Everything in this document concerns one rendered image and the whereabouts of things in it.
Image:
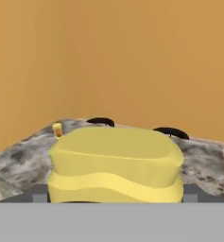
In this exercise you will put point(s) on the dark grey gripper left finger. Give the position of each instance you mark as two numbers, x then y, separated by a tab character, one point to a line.
34	194

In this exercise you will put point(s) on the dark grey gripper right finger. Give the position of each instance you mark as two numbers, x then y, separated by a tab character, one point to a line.
195	193

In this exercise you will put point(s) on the yellow mustard bottle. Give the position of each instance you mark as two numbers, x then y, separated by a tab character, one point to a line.
116	164

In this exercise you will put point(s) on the small yellow condiment bottle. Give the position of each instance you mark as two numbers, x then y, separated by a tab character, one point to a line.
57	130

